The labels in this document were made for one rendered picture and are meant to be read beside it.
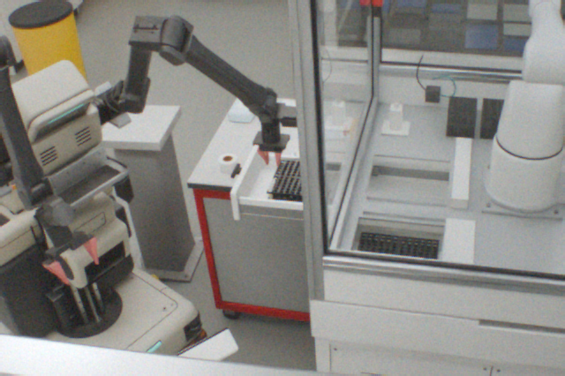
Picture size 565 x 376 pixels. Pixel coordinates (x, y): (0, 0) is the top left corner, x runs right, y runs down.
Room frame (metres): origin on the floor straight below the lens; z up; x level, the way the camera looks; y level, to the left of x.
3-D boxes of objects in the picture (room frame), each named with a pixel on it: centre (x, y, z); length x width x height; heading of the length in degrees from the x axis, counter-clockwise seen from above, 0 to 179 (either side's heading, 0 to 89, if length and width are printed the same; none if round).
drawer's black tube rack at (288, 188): (1.76, -0.06, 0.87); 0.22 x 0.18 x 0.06; 73
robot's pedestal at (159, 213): (2.44, 0.60, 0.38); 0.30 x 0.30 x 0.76; 77
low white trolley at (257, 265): (2.21, 0.00, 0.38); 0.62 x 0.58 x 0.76; 163
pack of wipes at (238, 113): (2.43, 0.15, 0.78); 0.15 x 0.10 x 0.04; 162
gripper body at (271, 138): (1.75, 0.04, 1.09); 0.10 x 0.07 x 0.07; 72
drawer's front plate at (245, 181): (1.82, 0.13, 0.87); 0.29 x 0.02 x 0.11; 163
